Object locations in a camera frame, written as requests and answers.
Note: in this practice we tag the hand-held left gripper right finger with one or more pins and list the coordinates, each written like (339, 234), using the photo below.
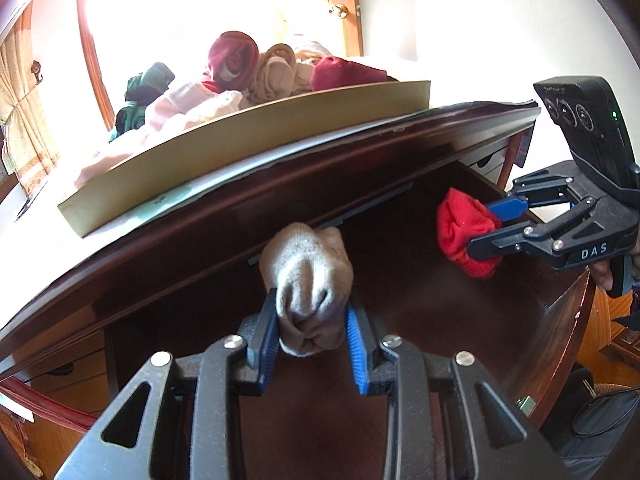
(359, 350)

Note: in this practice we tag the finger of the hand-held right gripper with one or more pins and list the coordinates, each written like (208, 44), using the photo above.
(500, 245)
(507, 207)

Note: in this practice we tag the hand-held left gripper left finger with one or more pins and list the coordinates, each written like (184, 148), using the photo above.
(265, 345)

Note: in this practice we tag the small red underwear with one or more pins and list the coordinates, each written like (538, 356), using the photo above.
(460, 230)

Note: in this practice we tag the grey socks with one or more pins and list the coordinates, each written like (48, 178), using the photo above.
(310, 285)

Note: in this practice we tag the dark wooden drawer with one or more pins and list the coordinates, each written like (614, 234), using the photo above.
(425, 280)

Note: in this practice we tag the shallow cardboard tray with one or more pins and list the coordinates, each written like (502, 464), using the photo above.
(240, 150)

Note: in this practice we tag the pale pink underwear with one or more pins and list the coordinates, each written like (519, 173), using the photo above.
(190, 110)

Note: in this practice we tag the beige underwear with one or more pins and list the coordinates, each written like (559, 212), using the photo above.
(277, 75)

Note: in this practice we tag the green and black underwear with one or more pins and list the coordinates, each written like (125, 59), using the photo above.
(145, 90)

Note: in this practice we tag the long red underwear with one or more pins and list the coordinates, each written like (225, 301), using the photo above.
(232, 57)

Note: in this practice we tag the person's right hand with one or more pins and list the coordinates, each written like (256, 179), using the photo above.
(601, 277)

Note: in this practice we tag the wooden chair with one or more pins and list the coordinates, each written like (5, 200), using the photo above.
(507, 170)

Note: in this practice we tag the red-brown curved chair back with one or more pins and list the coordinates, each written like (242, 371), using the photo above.
(50, 405)

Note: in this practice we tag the brass door knob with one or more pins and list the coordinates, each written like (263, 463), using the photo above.
(338, 10)

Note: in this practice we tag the beige checked curtain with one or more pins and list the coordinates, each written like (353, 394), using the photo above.
(22, 125)

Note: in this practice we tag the wooden door frame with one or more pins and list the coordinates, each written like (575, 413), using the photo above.
(95, 60)

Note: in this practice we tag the metal wall hook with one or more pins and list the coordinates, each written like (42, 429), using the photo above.
(37, 70)

